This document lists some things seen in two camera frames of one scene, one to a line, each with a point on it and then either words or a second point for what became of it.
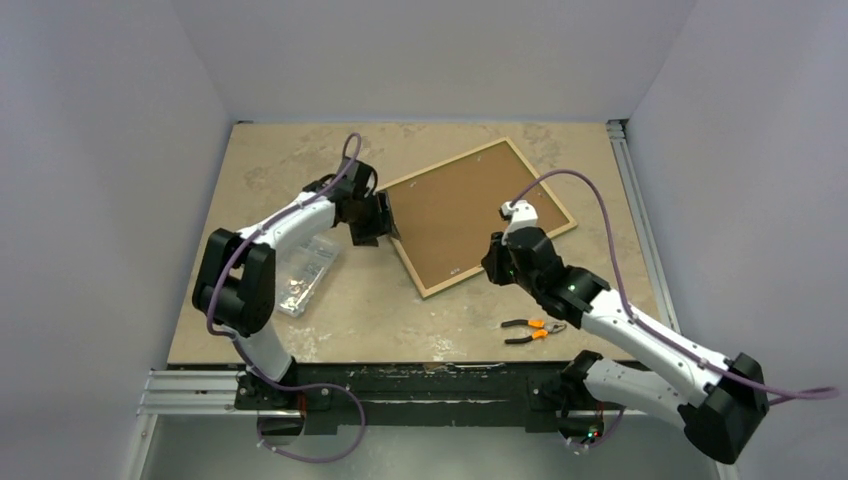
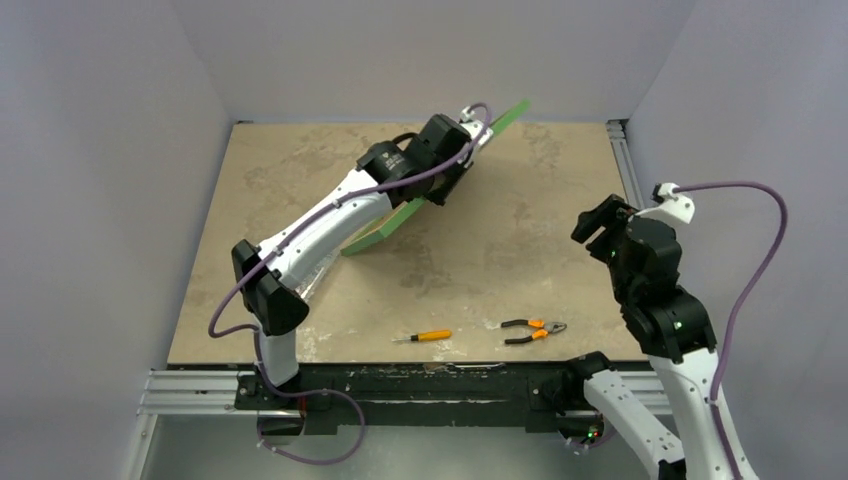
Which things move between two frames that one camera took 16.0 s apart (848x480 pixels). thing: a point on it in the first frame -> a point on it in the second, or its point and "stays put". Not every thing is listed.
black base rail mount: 327,396 stays put
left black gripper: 382,224 -> 460,168
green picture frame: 444,219 -> 376,237
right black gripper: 499,263 -> 597,221
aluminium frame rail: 190,392 stays put
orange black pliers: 549,328 stays put
